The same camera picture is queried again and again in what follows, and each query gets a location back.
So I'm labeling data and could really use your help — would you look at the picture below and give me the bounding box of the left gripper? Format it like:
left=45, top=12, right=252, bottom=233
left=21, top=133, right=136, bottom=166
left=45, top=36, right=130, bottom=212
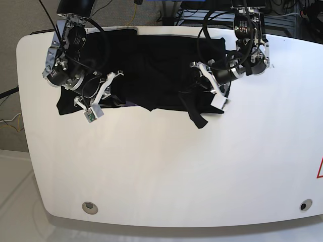
left=190, top=49, right=270, bottom=97

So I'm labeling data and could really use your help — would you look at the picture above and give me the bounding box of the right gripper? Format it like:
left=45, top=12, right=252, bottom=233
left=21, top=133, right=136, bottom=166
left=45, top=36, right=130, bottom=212
left=43, top=47, right=124, bottom=106

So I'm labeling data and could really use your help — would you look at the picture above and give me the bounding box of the black T-shirt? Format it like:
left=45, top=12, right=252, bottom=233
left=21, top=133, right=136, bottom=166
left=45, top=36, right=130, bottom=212
left=56, top=28, right=232, bottom=130

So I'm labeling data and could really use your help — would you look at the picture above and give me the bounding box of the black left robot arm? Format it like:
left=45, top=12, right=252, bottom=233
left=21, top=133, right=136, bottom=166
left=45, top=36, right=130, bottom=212
left=186, top=1, right=270, bottom=97

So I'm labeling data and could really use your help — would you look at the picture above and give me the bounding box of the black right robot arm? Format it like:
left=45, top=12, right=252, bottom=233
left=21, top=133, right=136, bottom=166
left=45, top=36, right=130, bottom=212
left=42, top=1, right=125, bottom=110

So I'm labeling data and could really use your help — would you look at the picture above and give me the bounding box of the left table grommet hole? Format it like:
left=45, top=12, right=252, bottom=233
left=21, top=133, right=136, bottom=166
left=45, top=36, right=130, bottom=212
left=82, top=202, right=98, bottom=215

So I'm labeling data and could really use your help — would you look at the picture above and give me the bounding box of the table grommet hole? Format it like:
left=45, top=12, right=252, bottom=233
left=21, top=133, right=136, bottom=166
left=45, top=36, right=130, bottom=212
left=82, top=202, right=98, bottom=215
left=299, top=199, right=313, bottom=211

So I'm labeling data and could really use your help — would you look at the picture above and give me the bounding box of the red tape rectangle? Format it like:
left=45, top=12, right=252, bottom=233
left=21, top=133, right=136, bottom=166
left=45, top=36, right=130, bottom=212
left=316, top=159, right=323, bottom=178

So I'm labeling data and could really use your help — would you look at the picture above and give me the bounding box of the right table grommet hole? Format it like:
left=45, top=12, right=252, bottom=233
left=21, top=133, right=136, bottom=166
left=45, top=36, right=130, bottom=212
left=299, top=199, right=313, bottom=211

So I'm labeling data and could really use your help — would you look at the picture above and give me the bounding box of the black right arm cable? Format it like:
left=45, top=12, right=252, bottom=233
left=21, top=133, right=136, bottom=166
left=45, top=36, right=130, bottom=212
left=37, top=0, right=111, bottom=101

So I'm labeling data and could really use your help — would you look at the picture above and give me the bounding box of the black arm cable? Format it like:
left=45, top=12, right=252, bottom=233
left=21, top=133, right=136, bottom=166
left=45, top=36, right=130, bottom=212
left=37, top=0, right=111, bottom=101
left=196, top=0, right=255, bottom=76

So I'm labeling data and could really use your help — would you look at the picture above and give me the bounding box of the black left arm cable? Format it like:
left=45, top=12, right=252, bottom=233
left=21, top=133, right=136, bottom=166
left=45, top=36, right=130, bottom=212
left=196, top=0, right=255, bottom=76

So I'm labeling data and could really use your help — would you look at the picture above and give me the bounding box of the aluminium frame rail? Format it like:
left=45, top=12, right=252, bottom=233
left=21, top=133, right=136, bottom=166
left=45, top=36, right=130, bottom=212
left=175, top=9, right=301, bottom=39

